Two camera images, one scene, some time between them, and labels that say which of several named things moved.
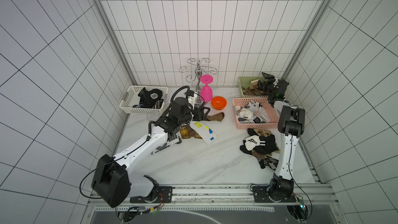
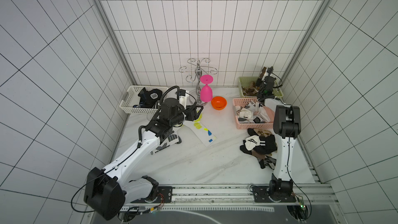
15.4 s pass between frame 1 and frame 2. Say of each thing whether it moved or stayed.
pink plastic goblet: stayed
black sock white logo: stayed
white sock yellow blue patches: stayed
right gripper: moved
